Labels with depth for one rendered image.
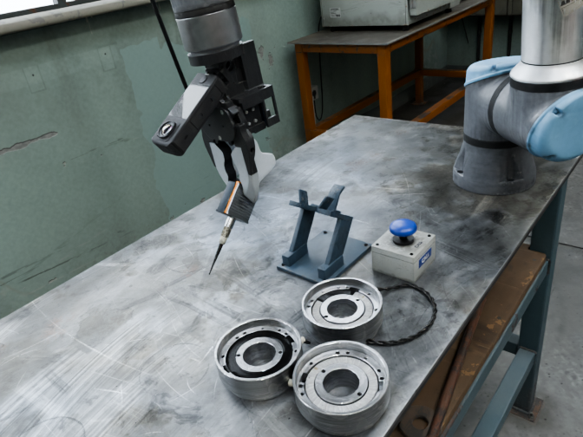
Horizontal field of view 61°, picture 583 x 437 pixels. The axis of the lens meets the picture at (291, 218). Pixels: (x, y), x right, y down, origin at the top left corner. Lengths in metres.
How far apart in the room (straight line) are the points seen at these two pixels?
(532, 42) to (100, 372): 0.75
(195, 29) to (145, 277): 0.43
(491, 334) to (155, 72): 1.81
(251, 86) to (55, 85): 1.51
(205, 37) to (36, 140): 1.54
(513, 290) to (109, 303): 0.81
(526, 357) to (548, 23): 0.91
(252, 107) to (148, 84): 1.69
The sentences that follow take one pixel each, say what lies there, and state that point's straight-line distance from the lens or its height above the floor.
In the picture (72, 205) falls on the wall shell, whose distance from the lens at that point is 2.22.
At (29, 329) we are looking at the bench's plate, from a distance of 0.86.
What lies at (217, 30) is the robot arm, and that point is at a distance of 0.63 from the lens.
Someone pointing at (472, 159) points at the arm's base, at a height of 0.86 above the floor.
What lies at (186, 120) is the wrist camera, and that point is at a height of 1.08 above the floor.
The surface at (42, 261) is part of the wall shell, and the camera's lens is 2.23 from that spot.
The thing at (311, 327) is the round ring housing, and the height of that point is 0.83.
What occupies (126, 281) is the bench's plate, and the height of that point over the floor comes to 0.80.
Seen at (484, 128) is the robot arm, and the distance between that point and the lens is 0.96.
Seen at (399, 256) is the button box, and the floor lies 0.84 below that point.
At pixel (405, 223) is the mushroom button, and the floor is 0.87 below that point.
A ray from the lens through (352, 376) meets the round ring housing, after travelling 0.59.
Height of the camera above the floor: 1.25
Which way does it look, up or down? 29 degrees down
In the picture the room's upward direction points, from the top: 9 degrees counter-clockwise
